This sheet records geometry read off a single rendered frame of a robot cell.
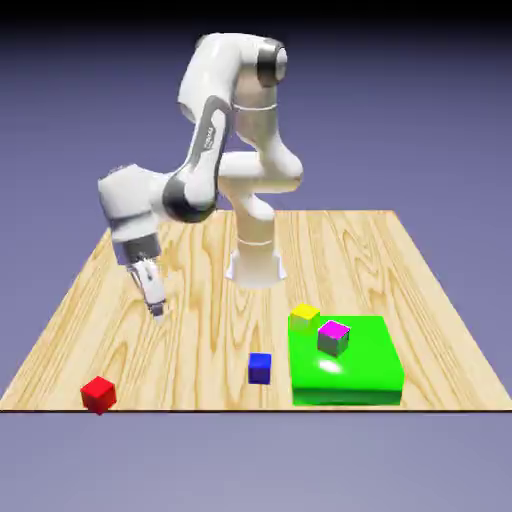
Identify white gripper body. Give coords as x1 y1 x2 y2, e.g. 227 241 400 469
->
128 258 168 308

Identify small red cube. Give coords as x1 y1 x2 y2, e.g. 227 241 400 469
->
80 375 118 416

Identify small blue cube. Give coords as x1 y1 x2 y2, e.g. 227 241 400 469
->
247 352 273 386

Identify small yellow cube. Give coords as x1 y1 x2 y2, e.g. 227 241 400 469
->
289 302 321 332

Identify small magenta cube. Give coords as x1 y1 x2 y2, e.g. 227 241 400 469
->
316 319 352 358

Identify large green box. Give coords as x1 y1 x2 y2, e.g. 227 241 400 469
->
287 314 406 407

